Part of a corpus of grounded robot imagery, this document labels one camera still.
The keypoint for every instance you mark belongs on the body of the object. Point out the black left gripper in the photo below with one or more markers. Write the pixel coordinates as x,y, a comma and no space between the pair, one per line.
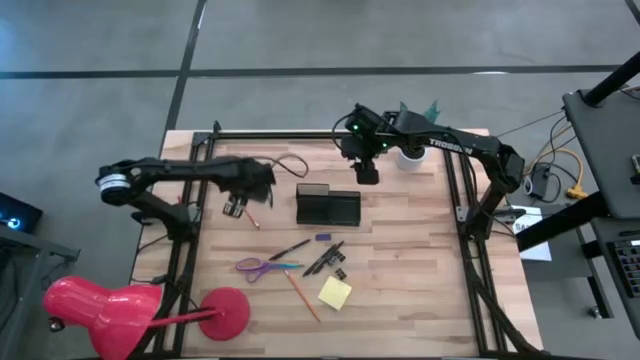
235,177

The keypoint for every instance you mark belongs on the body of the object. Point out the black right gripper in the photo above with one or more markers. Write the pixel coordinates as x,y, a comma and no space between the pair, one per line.
356,147

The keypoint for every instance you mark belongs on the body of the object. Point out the orange pencil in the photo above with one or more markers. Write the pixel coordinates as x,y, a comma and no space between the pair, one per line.
302,296
252,220

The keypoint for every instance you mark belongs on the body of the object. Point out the black mesh desk organizer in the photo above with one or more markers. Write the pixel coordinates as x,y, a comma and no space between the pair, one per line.
327,207

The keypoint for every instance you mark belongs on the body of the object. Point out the purple scissors with teal blades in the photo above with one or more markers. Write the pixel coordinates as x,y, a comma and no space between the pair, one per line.
267,267

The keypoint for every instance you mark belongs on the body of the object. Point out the thin black pen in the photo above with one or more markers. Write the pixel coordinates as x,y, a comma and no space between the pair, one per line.
290,249

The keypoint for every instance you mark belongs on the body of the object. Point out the small blue-violet eraser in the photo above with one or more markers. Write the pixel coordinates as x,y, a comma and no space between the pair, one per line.
323,237

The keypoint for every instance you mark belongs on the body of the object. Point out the black marker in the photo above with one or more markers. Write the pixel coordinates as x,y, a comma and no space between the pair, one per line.
330,261
320,261

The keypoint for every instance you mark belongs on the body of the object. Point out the yellow sticky note pad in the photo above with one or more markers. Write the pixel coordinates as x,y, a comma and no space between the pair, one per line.
334,293

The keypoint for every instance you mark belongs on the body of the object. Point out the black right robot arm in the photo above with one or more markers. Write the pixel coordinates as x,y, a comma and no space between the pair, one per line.
465,145

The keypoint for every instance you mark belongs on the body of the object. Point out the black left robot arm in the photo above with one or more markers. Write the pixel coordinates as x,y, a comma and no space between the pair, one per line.
165,170

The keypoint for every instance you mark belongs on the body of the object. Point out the green plant in white pot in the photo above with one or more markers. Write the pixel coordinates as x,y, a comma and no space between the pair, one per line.
411,161

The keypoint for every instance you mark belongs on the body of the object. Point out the red desk lamp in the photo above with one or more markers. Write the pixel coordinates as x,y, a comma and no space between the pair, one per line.
110,312

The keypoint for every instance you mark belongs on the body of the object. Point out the black power adapter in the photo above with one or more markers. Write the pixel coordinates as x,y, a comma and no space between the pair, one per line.
540,180

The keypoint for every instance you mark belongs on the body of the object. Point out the white paper sheet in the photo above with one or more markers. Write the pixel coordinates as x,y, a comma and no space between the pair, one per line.
537,250

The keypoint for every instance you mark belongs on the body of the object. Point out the grey cart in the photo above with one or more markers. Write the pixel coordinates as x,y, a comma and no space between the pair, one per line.
30,250

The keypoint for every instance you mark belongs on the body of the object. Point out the black device with blue light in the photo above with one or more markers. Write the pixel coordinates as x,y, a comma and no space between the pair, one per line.
17,212

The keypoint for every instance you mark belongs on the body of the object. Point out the black desk crossbeam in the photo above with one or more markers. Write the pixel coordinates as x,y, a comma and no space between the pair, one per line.
565,222

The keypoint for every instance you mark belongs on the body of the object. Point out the black side desk top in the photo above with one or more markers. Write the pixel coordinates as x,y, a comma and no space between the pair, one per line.
605,150

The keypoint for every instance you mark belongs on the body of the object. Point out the black round pole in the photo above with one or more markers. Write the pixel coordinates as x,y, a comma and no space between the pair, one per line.
612,82

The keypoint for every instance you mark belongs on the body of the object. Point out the black low desk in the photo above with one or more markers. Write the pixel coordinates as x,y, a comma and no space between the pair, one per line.
607,260

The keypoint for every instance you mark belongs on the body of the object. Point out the keyboard with coloured keys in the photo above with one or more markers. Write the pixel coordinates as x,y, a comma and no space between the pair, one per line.
630,267

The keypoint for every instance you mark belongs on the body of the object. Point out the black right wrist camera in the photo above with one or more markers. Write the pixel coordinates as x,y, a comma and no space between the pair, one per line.
367,176

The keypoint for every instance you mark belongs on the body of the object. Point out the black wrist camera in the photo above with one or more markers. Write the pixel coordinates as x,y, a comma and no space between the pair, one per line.
367,176
262,187

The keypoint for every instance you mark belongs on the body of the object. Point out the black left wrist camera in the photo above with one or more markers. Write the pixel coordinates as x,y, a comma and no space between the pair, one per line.
262,187

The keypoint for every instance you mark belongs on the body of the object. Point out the black aluminium table frame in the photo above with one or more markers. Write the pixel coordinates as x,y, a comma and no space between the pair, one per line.
300,135

